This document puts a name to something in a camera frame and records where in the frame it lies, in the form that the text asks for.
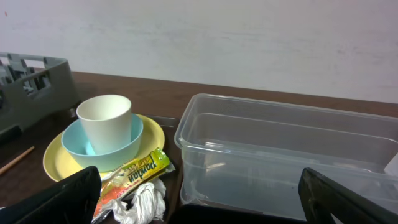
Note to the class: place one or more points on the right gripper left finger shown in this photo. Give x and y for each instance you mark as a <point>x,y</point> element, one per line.
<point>72,200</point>

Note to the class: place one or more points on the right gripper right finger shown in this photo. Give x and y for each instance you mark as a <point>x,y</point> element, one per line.
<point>324,199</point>

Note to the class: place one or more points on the white tissue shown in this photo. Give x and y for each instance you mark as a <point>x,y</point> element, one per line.
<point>147,204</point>

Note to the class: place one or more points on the wooden chopstick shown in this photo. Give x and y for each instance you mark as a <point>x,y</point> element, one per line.
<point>9,165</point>

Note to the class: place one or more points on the green yellow snack wrapper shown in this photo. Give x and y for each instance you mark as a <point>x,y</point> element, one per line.
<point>121,182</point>

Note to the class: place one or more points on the yellow plate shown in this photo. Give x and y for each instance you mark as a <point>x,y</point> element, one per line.
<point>58,162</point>

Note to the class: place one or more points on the brown serving tray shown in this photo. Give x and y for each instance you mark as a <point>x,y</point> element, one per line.
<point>27,177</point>

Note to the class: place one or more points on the light blue bowl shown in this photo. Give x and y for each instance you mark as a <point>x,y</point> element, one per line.
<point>75,141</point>

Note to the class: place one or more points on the cream white cup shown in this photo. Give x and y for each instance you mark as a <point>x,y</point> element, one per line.
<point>106,120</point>

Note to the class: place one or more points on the clear plastic bin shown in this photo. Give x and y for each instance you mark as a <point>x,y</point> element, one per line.
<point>249,154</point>

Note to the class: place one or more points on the black tray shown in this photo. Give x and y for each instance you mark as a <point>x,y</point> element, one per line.
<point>198,214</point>

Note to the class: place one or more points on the grey plastic dish rack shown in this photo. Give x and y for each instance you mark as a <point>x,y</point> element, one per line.
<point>33,87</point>

